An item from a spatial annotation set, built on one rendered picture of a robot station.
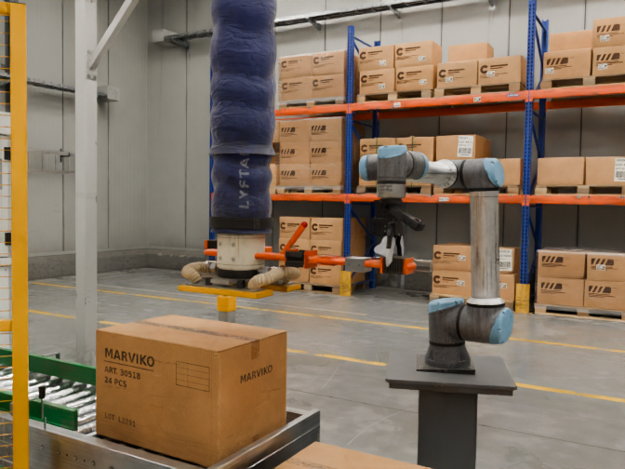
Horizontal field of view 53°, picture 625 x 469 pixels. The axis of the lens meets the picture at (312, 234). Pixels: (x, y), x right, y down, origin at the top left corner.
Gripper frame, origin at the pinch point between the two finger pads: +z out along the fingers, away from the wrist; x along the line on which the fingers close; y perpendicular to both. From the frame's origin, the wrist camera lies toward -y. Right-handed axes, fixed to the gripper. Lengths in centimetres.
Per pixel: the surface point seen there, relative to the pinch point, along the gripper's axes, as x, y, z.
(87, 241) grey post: -159, 326, 14
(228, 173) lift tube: 12, 57, -28
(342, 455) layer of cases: -11, 23, 71
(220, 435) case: 22, 51, 58
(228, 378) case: 18, 51, 40
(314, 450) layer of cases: -10, 33, 71
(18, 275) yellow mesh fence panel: 46, 121, 9
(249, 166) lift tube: 7, 52, -31
